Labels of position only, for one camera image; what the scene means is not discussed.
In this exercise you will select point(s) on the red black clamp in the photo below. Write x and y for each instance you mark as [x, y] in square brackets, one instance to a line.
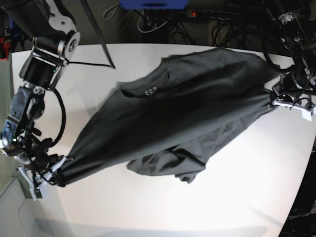
[5, 45]

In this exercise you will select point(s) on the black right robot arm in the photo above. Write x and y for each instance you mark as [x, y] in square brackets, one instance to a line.
[54, 35]

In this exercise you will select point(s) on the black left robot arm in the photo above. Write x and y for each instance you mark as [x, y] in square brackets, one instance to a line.
[298, 36]

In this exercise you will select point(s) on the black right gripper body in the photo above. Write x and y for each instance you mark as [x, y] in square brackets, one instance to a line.
[38, 176]

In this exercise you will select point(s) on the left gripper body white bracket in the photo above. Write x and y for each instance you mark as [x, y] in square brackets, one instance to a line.
[289, 94]

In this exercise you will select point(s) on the dark grey t-shirt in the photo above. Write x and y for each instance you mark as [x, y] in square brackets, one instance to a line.
[173, 120]

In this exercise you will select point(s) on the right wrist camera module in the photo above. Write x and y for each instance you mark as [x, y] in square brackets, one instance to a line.
[39, 193]

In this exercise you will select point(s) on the blue plastic box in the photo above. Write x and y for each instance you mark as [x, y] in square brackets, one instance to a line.
[153, 4]

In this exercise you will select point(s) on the black power strip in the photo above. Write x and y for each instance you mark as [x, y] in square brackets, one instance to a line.
[212, 15]

